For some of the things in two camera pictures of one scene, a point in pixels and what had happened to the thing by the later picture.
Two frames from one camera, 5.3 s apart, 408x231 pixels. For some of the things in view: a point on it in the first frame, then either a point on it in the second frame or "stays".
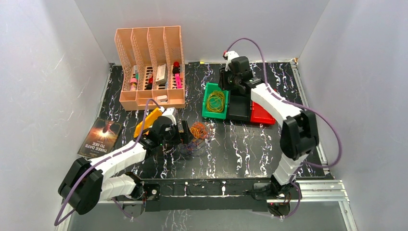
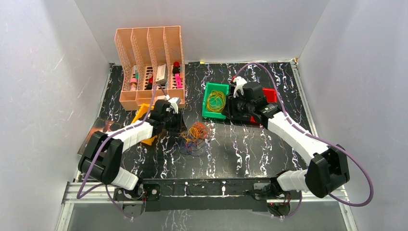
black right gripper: [223, 76] to [227, 106]
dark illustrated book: [102, 138] stays
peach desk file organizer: [154, 67] stays
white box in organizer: [162, 74] stays
